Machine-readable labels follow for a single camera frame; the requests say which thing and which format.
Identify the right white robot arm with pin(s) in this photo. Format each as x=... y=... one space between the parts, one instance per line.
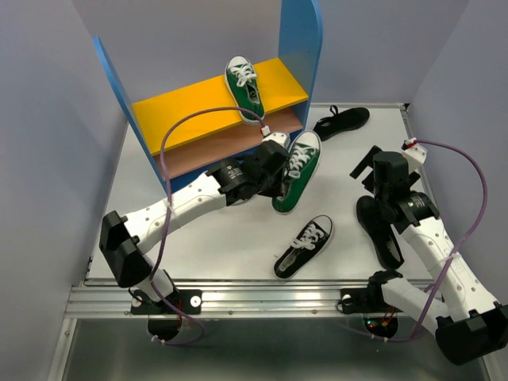
x=466 y=319

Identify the yellow upper shelf board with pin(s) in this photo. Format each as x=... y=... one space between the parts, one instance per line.
x=278 y=88

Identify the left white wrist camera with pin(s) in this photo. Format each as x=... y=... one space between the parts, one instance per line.
x=282 y=139

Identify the aluminium mounting rail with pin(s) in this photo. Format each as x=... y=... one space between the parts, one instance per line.
x=223 y=300

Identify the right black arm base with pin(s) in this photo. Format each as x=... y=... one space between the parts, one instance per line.
x=362 y=301

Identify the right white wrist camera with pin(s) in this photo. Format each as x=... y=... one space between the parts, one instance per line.
x=413 y=152

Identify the black slip-on shoe far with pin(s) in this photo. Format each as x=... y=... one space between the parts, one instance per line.
x=341 y=121

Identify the black canvas sneaker centre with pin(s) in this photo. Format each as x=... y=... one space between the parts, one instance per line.
x=309 y=243

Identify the black leather shoe right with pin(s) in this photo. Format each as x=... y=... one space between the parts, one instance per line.
x=380 y=232

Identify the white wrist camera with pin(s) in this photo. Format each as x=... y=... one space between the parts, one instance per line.
x=282 y=139
x=413 y=152

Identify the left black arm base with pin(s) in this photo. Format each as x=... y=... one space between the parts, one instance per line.
x=189 y=301

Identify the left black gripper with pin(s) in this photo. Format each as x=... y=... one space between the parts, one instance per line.
x=275 y=190

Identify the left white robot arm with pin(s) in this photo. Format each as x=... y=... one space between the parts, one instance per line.
x=126 y=240

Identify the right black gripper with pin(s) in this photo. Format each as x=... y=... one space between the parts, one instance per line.
x=368 y=160

